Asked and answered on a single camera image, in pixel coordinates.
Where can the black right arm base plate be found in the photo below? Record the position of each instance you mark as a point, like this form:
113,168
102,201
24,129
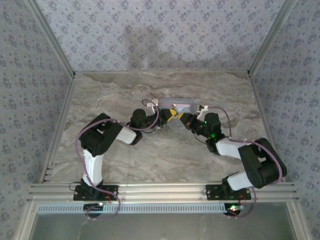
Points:
212,192

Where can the aluminium frame leg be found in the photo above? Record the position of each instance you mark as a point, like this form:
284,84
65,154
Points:
28,222
298,222

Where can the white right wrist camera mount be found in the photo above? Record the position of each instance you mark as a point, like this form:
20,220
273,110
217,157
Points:
203,108

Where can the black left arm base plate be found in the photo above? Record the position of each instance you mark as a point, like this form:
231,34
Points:
113,196

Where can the aluminium table side rail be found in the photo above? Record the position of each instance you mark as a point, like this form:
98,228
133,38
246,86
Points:
60,125

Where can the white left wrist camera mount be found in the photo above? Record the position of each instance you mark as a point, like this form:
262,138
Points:
154,102

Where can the grey metal panel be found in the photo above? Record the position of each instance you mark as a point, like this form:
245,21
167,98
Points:
162,227

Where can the blue cartoon tin box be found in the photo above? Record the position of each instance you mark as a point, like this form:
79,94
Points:
180,103

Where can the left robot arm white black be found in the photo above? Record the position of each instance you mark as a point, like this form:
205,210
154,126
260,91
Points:
100,137

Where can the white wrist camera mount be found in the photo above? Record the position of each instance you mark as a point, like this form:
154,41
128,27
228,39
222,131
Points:
154,102
203,108

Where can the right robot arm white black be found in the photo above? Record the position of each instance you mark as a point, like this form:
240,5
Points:
260,165

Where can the aluminium table back rail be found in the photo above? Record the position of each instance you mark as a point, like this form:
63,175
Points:
162,72

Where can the aluminium corner post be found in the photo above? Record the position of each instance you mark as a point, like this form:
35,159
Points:
270,37
53,37

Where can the aluminium slotted mounting rail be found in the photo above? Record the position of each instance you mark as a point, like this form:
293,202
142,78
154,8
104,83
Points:
162,191

